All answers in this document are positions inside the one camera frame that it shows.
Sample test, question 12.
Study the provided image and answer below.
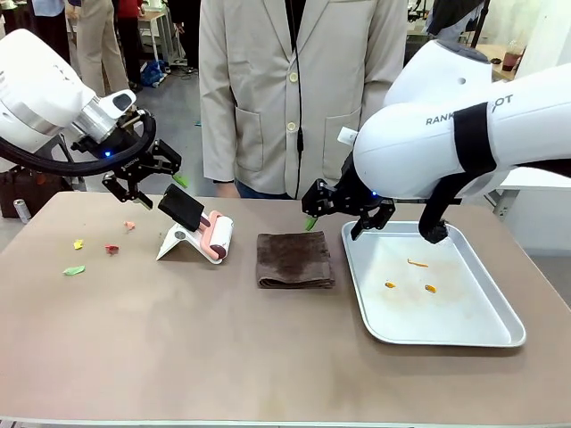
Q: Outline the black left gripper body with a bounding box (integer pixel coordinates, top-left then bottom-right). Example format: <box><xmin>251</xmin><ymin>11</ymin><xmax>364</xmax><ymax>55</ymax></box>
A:
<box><xmin>88</xmin><ymin>128</ymin><xmax>158</xmax><ymax>185</ymax></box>

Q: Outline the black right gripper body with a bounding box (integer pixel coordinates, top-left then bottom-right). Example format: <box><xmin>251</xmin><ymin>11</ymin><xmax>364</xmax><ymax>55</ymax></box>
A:
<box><xmin>332</xmin><ymin>174</ymin><xmax>383</xmax><ymax>219</ymax></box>

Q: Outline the brown towel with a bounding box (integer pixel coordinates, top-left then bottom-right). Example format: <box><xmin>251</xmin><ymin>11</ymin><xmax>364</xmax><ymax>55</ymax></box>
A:
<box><xmin>256</xmin><ymin>230</ymin><xmax>336</xmax><ymax>290</ymax></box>

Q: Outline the black flat rectangular device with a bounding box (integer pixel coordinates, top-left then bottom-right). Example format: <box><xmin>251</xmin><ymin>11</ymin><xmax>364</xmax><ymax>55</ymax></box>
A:
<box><xmin>158</xmin><ymin>184</ymin><xmax>206</xmax><ymax>233</ymax></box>

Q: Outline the white folding stand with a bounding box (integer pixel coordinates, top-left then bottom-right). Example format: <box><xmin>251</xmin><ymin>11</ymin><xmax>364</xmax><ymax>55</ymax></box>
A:
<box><xmin>155</xmin><ymin>220</ymin><xmax>224</xmax><ymax>266</ymax></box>

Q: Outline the blue plastic bag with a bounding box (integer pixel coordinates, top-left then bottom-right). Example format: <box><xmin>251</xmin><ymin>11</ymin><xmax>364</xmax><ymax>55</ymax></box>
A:
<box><xmin>140</xmin><ymin>59</ymin><xmax>170</xmax><ymax>88</ymax></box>

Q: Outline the pink white lint roller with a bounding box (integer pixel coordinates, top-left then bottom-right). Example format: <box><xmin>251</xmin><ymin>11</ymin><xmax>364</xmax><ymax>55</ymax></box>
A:
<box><xmin>197</xmin><ymin>209</ymin><xmax>236</xmax><ymax>262</ymax></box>

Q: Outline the dark brown bag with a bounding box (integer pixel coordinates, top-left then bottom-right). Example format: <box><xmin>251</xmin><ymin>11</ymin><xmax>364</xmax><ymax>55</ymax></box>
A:
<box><xmin>0</xmin><ymin>168</ymin><xmax>62</xmax><ymax>219</ymax></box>

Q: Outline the silver metal tray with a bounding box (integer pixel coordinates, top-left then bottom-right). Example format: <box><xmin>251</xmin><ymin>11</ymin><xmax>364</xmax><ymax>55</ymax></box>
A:
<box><xmin>341</xmin><ymin>220</ymin><xmax>527</xmax><ymax>348</ymax></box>

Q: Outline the person in beige jacket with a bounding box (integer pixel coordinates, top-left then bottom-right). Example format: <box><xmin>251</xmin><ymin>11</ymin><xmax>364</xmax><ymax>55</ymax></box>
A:
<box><xmin>198</xmin><ymin>0</ymin><xmax>410</xmax><ymax>200</ymax></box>

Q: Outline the bystander in beige trousers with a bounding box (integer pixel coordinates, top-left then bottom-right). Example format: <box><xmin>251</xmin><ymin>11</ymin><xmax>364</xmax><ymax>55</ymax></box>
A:
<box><xmin>74</xmin><ymin>0</ymin><xmax>131</xmax><ymax>97</ymax></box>

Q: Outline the bystander in red top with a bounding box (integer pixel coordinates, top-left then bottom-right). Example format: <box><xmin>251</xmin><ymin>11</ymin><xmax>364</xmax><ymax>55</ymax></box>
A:
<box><xmin>116</xmin><ymin>0</ymin><xmax>146</xmax><ymax>94</ymax></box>

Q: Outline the white side table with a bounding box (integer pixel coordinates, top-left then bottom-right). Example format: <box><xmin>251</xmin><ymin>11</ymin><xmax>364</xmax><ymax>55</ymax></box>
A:
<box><xmin>484</xmin><ymin>169</ymin><xmax>571</xmax><ymax>251</ymax></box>

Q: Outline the bystander in dark clothes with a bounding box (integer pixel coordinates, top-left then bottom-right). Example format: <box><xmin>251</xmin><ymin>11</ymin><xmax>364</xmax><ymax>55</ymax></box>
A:
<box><xmin>31</xmin><ymin>0</ymin><xmax>73</xmax><ymax>64</ymax></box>

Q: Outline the dark red drink cup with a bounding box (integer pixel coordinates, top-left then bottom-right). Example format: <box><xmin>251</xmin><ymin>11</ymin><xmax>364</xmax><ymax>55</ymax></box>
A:
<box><xmin>501</xmin><ymin>40</ymin><xmax>522</xmax><ymax>72</ymax></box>

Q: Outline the black vertical pole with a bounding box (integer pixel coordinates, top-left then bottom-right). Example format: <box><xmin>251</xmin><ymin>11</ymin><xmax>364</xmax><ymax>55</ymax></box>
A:
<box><xmin>471</xmin><ymin>0</ymin><xmax>488</xmax><ymax>50</ymax></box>

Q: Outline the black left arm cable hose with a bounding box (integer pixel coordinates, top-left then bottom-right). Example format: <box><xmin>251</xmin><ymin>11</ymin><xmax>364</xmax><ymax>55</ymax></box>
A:
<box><xmin>0</xmin><ymin>108</ymin><xmax>158</xmax><ymax>177</ymax></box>

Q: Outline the black right arm cable sleeve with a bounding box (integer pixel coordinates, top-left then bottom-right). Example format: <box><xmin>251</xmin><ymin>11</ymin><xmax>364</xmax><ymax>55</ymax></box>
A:
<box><xmin>418</xmin><ymin>171</ymin><xmax>466</xmax><ymax>244</ymax></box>

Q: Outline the black lanyard cord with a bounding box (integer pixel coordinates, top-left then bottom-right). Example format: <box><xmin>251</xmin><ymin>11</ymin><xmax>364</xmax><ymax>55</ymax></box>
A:
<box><xmin>288</xmin><ymin>0</ymin><xmax>307</xmax><ymax>200</ymax></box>

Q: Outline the black strap on arm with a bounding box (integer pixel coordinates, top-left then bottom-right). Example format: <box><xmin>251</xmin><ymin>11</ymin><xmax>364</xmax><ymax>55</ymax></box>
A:
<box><xmin>452</xmin><ymin>102</ymin><xmax>499</xmax><ymax>176</ymax></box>

